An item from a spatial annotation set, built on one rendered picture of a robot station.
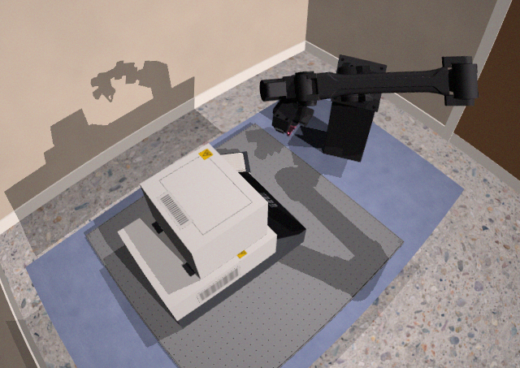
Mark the black and white benchtop lab instrument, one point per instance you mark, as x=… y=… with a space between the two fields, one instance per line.
x=213 y=234

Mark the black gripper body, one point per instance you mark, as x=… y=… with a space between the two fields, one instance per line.
x=305 y=120

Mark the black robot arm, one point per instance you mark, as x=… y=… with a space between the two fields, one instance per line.
x=461 y=80

